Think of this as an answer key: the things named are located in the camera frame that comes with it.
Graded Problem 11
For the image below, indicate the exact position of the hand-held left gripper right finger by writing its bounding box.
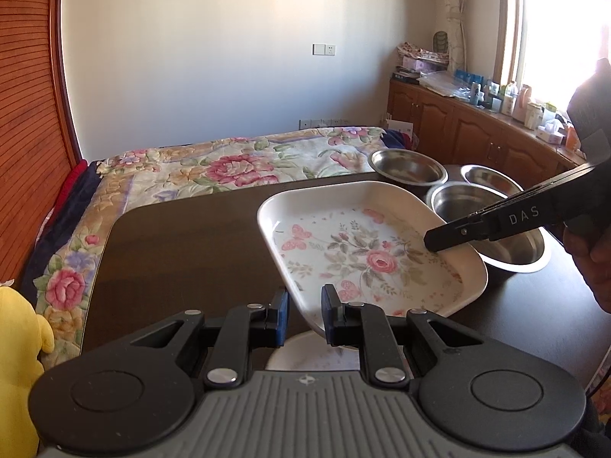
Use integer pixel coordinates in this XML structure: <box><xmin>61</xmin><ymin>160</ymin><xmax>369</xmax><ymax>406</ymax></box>
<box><xmin>321</xmin><ymin>284</ymin><xmax>487</xmax><ymax>388</ymax></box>

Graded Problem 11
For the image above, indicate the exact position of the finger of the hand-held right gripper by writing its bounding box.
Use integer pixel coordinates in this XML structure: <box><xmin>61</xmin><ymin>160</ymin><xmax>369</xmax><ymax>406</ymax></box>
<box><xmin>424</xmin><ymin>163</ymin><xmax>600</xmax><ymax>253</ymax></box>

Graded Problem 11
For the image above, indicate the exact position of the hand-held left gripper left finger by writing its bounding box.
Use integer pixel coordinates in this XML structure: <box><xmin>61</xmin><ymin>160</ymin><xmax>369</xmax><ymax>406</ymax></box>
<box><xmin>129</xmin><ymin>290</ymin><xmax>290</xmax><ymax>389</ymax></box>

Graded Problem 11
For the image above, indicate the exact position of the large steel bowl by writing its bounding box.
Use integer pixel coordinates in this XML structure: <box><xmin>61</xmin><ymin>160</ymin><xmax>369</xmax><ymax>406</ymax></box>
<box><xmin>425</xmin><ymin>182</ymin><xmax>552</xmax><ymax>274</ymax></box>

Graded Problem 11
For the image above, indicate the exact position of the white floral plate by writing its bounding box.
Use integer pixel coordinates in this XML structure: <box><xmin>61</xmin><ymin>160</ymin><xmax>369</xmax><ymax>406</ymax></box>
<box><xmin>257</xmin><ymin>180</ymin><xmax>488</xmax><ymax>339</ymax></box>
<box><xmin>265</xmin><ymin>330</ymin><xmax>364</xmax><ymax>373</ymax></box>

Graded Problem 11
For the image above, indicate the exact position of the small steel bowl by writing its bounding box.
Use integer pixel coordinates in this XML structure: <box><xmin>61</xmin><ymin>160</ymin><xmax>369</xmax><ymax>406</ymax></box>
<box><xmin>459</xmin><ymin>164</ymin><xmax>526</xmax><ymax>197</ymax></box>

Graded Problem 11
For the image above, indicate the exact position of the medium steel bowl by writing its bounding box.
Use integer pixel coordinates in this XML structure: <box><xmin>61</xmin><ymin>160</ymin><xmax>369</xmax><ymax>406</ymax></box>
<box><xmin>367</xmin><ymin>149</ymin><xmax>449</xmax><ymax>187</ymax></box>

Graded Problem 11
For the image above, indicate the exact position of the person's right hand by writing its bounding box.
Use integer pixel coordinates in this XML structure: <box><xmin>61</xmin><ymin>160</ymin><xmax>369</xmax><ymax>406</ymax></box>
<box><xmin>562</xmin><ymin>226</ymin><xmax>611</xmax><ymax>316</ymax></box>

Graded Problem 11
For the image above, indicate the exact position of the tissue box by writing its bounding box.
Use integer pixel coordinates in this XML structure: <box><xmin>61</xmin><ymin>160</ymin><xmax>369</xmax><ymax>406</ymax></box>
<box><xmin>535</xmin><ymin>121</ymin><xmax>567</xmax><ymax>145</ymax></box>

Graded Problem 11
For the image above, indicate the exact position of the pink bottle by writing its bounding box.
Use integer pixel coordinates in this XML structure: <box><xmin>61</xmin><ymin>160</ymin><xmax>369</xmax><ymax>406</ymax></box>
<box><xmin>514</xmin><ymin>85</ymin><xmax>533</xmax><ymax>122</ymax></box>

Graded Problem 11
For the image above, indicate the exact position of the wooden cabinet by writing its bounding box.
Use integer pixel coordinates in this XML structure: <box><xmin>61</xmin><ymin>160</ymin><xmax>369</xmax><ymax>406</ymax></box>
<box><xmin>388</xmin><ymin>79</ymin><xmax>593</xmax><ymax>188</ymax></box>

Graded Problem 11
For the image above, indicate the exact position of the window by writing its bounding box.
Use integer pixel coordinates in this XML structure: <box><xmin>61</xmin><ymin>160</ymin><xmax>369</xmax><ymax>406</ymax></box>
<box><xmin>496</xmin><ymin>0</ymin><xmax>611</xmax><ymax>120</ymax></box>

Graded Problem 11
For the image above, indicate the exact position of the blue blanket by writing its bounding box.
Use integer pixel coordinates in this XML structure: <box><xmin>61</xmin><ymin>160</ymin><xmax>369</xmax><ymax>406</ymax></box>
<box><xmin>384</xmin><ymin>129</ymin><xmax>417</xmax><ymax>150</ymax></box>

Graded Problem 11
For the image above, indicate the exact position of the white paper bag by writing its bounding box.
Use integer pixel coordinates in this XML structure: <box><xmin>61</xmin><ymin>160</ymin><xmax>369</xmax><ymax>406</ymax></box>
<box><xmin>381</xmin><ymin>114</ymin><xmax>415</xmax><ymax>148</ymax></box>

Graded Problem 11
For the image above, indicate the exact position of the clear plastic bag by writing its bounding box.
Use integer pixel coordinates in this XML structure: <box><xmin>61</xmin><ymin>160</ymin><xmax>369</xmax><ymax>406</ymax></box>
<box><xmin>417</xmin><ymin>71</ymin><xmax>475</xmax><ymax>101</ymax></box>

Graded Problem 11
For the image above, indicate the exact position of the floral bedspread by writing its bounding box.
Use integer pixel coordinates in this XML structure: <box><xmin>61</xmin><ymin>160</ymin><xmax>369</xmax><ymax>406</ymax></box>
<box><xmin>40</xmin><ymin>126</ymin><xmax>388</xmax><ymax>368</ymax></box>

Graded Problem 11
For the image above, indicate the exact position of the pink box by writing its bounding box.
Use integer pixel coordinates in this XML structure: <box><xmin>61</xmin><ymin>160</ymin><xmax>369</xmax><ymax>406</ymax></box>
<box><xmin>401</xmin><ymin>56</ymin><xmax>449</xmax><ymax>75</ymax></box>

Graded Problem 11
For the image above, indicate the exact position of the floral fabric bundle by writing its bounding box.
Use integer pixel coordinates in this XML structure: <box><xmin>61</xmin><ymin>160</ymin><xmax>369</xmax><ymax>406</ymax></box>
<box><xmin>398</xmin><ymin>42</ymin><xmax>450</xmax><ymax>64</ymax></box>

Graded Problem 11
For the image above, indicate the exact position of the patterned curtain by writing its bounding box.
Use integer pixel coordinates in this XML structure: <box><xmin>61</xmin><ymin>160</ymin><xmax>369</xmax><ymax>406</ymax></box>
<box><xmin>430</xmin><ymin>0</ymin><xmax>469</xmax><ymax>82</ymax></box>

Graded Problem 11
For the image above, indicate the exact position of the dark navy cloth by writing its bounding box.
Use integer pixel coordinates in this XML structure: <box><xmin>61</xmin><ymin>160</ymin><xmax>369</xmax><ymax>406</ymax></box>
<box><xmin>19</xmin><ymin>162</ymin><xmax>102</xmax><ymax>293</ymax></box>

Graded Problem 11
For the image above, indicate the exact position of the red cloth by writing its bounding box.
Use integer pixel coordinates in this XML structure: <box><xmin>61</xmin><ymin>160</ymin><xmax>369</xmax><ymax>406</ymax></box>
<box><xmin>47</xmin><ymin>160</ymin><xmax>89</xmax><ymax>223</ymax></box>

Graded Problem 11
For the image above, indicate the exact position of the yellow plush toy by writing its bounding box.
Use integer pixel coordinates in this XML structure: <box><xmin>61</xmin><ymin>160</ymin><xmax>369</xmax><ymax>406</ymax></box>
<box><xmin>0</xmin><ymin>282</ymin><xmax>56</xmax><ymax>458</ymax></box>

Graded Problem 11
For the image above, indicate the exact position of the wooden slatted wardrobe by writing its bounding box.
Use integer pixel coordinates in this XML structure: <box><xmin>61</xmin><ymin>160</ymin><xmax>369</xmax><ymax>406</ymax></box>
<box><xmin>0</xmin><ymin>0</ymin><xmax>87</xmax><ymax>283</ymax></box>

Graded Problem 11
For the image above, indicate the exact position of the wall power strip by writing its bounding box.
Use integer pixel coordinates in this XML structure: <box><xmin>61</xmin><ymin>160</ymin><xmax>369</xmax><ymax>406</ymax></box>
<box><xmin>298</xmin><ymin>117</ymin><xmax>350</xmax><ymax>130</ymax></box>

